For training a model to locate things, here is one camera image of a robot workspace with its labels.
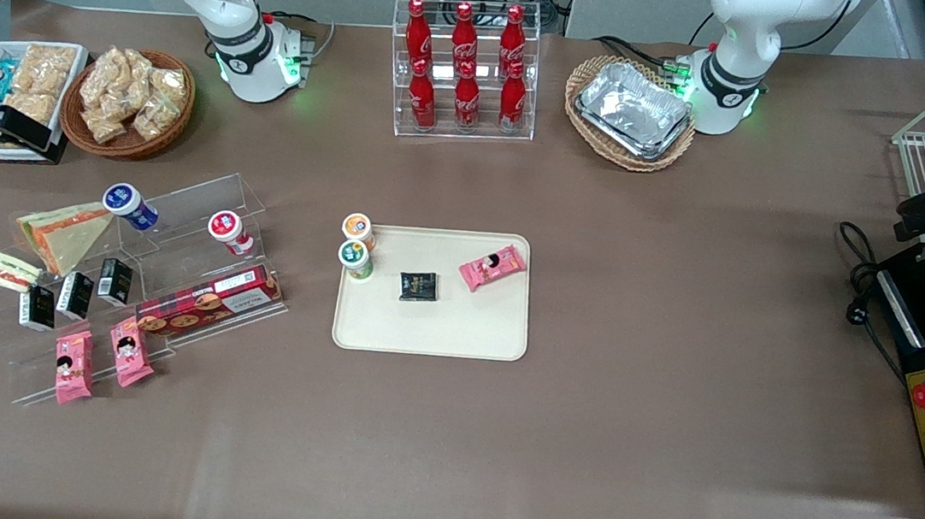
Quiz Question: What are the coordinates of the white rectangular plastic tray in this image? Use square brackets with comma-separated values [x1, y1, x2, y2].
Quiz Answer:
[0, 37, 91, 170]

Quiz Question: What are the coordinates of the triangular wrapped sandwich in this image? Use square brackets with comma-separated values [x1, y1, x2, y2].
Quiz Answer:
[10, 193, 117, 282]

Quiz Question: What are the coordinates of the aluminium foil tray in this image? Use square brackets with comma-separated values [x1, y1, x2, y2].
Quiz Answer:
[570, 57, 698, 165]

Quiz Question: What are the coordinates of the beige plastic tray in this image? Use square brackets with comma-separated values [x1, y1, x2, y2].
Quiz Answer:
[330, 215, 539, 369]

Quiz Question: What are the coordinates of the clear pack of crackers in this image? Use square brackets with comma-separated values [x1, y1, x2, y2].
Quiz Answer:
[15, 41, 78, 101]
[0, 89, 59, 125]

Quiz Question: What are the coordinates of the clear bag of fried snacks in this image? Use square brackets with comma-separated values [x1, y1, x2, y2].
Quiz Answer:
[147, 65, 191, 113]
[121, 48, 160, 91]
[80, 46, 129, 115]
[129, 92, 184, 146]

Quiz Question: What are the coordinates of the dark brown wicker basket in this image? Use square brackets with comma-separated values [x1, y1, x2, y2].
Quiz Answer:
[56, 40, 200, 168]

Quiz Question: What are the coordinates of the blue lid yogurt cup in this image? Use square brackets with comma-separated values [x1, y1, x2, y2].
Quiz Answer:
[100, 180, 163, 233]

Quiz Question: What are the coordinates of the small black carton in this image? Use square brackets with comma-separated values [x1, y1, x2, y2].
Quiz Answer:
[16, 282, 59, 333]
[95, 256, 136, 309]
[55, 269, 96, 321]

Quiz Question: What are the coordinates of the clear acrylic tiered stand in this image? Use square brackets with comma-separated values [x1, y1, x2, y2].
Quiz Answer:
[0, 148, 303, 433]

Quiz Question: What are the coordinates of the red lid yogurt cup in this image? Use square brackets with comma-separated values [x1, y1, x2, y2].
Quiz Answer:
[204, 208, 258, 259]

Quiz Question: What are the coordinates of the pink snack bar packet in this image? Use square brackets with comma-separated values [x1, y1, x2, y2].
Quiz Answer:
[50, 327, 100, 409]
[103, 315, 161, 392]
[457, 239, 530, 298]

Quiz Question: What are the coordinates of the red tartan shortbread box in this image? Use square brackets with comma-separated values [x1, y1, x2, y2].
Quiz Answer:
[133, 251, 288, 350]

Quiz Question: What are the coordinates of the light wicker basket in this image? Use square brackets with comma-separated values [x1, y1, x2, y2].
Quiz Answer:
[557, 50, 704, 179]

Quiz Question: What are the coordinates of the orange lid yogurt cup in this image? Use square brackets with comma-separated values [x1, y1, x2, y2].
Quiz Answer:
[340, 212, 379, 251]

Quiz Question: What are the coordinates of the green lid yogurt cup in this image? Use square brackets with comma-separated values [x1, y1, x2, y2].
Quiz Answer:
[335, 238, 378, 284]

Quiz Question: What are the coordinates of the red cola bottle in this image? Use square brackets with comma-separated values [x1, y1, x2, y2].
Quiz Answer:
[404, 56, 443, 131]
[496, 3, 531, 74]
[448, 1, 483, 73]
[402, 0, 437, 68]
[450, 60, 486, 132]
[497, 59, 531, 133]

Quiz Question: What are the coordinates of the black square snack packet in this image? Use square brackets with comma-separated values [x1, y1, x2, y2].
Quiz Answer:
[398, 268, 440, 305]

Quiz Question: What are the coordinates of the clear acrylic bottle rack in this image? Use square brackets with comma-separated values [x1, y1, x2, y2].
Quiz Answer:
[380, 0, 548, 150]

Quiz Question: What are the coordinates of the black power cable with plug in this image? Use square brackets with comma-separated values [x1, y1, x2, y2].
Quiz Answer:
[822, 220, 922, 384]

